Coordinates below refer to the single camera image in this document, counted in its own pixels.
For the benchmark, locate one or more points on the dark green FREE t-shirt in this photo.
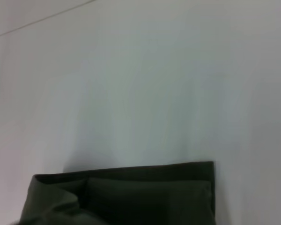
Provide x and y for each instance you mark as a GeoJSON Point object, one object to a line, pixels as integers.
{"type": "Point", "coordinates": [142, 199]}

